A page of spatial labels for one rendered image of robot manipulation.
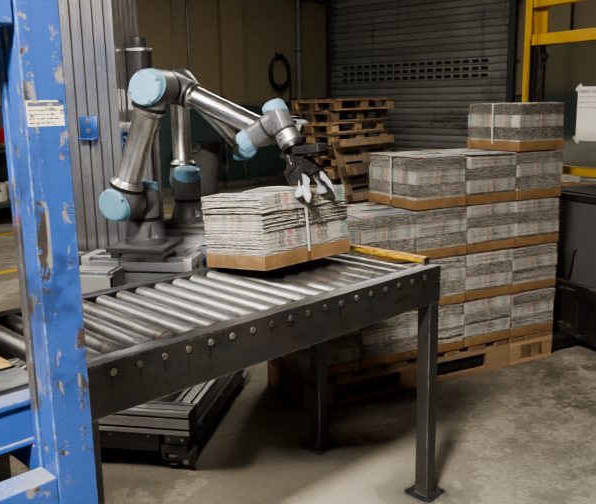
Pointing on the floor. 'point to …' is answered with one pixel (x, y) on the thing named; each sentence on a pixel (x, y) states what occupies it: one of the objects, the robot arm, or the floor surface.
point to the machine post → (47, 244)
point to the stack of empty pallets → (336, 108)
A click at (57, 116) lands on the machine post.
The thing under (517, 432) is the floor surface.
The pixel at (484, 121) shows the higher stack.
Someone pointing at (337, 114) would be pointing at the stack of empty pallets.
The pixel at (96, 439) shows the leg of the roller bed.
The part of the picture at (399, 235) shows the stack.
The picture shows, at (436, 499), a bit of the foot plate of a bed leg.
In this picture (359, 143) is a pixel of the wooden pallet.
